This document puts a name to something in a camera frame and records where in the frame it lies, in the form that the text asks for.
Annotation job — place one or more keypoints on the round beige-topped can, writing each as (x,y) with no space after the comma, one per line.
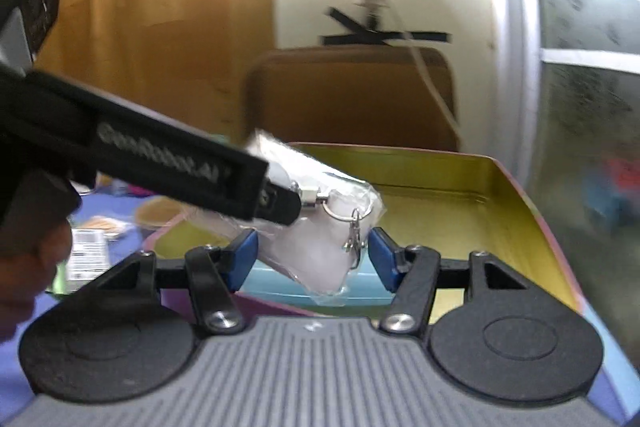
(157,212)

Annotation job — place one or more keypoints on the brown wooden panel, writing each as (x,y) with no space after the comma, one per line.
(175,32)

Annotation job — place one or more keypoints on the frosted glass cabinet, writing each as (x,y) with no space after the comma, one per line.
(585,57)

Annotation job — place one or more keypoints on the pink tin box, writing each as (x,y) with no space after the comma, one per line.
(440,177)

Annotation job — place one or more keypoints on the light blue pack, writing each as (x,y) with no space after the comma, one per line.
(365,292)

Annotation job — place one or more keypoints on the cotton swab pack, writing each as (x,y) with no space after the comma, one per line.
(87,252)

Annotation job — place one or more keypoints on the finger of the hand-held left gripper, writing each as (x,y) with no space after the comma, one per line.
(280,204)

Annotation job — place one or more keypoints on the brown chair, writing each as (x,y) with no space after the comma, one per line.
(350,107)

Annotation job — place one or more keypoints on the person's left hand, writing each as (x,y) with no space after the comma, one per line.
(30,277)

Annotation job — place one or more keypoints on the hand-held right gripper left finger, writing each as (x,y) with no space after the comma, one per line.
(245,257)

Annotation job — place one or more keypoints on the blue patterned tablecloth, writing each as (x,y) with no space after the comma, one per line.
(10,372)

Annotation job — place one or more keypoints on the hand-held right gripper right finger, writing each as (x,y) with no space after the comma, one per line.
(382,257)

